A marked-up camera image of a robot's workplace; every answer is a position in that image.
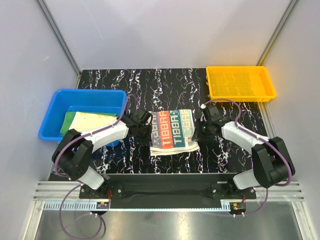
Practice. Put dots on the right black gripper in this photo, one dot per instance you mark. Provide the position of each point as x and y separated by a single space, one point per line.
198 136

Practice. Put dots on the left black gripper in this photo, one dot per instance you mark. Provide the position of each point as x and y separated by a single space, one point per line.
147 141

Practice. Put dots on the blue red patterned towel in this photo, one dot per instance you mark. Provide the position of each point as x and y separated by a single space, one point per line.
172 132

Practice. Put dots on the lime green patterned towel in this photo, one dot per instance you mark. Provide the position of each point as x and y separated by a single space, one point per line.
86 121

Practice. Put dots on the green microfiber towel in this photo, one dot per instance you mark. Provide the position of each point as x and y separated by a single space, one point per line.
68 119

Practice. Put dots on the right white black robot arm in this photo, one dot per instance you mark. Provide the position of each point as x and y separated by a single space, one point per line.
272 164

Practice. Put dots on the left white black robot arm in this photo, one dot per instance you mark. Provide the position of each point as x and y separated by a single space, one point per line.
74 154

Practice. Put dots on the yellow plastic tray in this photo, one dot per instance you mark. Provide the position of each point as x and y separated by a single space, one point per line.
240 83

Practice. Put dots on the blue plastic bin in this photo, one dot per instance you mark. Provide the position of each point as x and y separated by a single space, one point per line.
109 101

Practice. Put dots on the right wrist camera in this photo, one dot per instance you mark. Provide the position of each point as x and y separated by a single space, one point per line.
211 113

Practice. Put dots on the slotted cable duct rail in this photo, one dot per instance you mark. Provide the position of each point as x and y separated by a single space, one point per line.
117 206

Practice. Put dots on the left aluminium frame post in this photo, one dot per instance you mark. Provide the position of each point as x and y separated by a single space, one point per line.
58 36

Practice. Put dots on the aluminium frame post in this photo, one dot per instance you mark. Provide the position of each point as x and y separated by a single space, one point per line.
58 36
277 31

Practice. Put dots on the right aluminium frame post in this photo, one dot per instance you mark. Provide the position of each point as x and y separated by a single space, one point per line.
277 31

